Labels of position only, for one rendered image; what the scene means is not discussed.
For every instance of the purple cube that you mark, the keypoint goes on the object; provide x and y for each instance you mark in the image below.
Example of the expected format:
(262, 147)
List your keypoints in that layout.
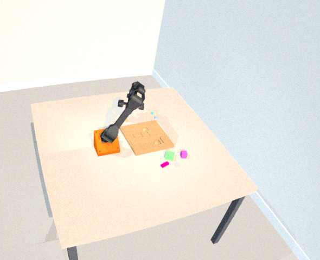
(184, 154)

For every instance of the green block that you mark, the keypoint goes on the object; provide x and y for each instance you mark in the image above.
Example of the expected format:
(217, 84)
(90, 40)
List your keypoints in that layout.
(169, 155)

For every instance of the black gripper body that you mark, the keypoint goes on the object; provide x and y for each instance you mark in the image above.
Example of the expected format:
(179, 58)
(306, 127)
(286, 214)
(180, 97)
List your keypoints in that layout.
(121, 103)

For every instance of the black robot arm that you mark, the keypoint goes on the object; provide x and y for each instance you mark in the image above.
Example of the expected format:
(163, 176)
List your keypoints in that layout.
(111, 133)

